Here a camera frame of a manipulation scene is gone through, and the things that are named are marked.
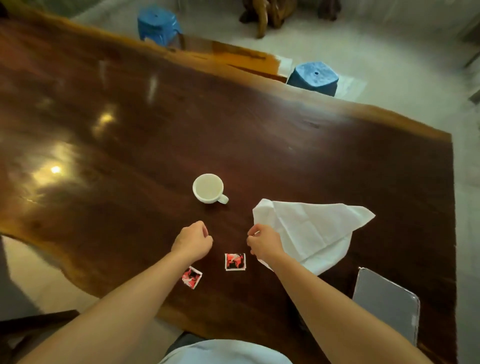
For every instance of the person's left hand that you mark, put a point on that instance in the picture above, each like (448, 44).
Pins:
(191, 240)

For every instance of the person's right hand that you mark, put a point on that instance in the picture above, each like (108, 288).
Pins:
(265, 243)

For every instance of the person's right fingers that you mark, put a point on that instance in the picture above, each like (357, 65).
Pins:
(254, 233)

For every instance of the person's left fingers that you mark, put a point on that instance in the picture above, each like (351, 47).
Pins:
(204, 229)

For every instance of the person's left forearm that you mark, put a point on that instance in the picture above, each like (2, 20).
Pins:
(112, 315)

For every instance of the person's right forearm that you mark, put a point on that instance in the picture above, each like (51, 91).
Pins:
(333, 315)

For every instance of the red and white sachet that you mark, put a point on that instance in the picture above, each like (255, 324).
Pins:
(235, 261)
(192, 278)

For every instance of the white ceramic cup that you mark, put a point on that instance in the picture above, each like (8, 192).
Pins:
(208, 188)

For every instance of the white cloth napkin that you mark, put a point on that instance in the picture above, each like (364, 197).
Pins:
(315, 230)

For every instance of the person's light shirt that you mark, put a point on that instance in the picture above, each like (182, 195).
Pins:
(225, 352)

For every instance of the grey tablet device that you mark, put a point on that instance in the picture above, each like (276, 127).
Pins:
(386, 304)

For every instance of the blue plastic stool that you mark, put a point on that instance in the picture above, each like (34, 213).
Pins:
(314, 78)
(159, 24)

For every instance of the wooden bench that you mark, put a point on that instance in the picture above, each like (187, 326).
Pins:
(232, 58)

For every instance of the dark wooden chair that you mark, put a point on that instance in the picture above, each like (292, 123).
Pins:
(26, 333)

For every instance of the carved wooden root furniture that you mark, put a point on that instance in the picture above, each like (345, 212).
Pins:
(270, 13)

